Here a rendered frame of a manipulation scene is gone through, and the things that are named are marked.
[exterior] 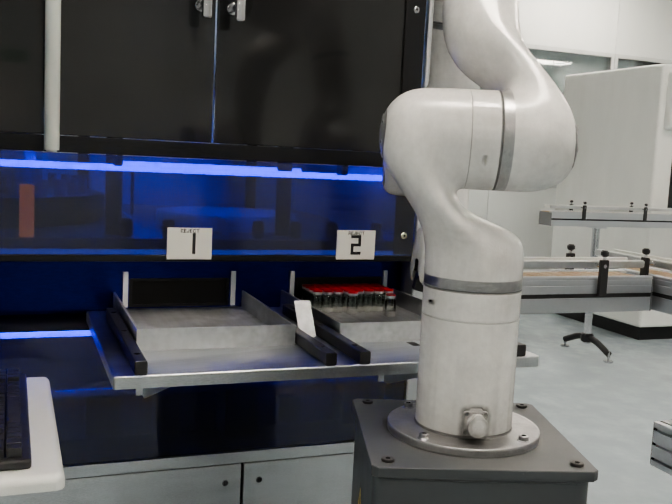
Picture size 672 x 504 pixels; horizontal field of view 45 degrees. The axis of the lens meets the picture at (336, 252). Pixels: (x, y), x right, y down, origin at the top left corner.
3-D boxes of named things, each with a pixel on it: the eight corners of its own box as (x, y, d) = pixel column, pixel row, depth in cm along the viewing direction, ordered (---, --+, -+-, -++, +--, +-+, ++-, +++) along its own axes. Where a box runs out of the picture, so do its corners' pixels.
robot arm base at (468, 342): (561, 460, 95) (574, 302, 92) (398, 456, 93) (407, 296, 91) (514, 409, 113) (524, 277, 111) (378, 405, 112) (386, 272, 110)
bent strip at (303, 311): (292, 333, 146) (293, 300, 145) (308, 332, 147) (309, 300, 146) (320, 351, 133) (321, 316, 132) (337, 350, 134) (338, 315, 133)
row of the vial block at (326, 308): (309, 311, 166) (310, 289, 165) (389, 309, 173) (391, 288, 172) (313, 313, 164) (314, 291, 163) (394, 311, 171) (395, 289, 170)
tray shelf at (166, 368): (86, 320, 157) (86, 310, 157) (412, 312, 183) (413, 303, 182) (113, 390, 113) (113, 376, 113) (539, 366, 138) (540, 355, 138)
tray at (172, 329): (112, 309, 159) (113, 292, 158) (243, 307, 168) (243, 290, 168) (136, 351, 127) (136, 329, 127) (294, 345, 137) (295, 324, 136)
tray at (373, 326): (280, 306, 171) (280, 289, 171) (392, 304, 181) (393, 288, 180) (339, 343, 140) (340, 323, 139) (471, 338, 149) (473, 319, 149)
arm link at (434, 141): (530, 296, 95) (546, 87, 92) (370, 287, 96) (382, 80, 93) (513, 281, 107) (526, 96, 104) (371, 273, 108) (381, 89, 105)
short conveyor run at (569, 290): (415, 319, 185) (419, 249, 183) (386, 306, 199) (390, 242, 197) (655, 312, 209) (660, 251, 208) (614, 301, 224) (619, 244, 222)
